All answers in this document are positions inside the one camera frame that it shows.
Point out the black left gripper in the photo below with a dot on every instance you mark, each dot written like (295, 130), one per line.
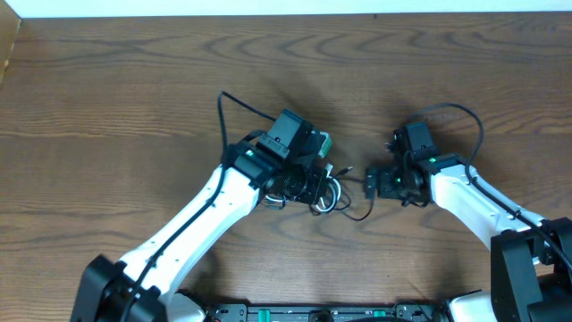
(323, 187)

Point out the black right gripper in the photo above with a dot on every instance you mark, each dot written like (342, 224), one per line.
(371, 183)

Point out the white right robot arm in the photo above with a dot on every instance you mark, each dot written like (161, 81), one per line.
(530, 254)

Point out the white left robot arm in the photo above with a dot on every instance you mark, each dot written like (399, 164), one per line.
(144, 285)

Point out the cardboard side panel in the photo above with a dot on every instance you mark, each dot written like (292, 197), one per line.
(10, 23)

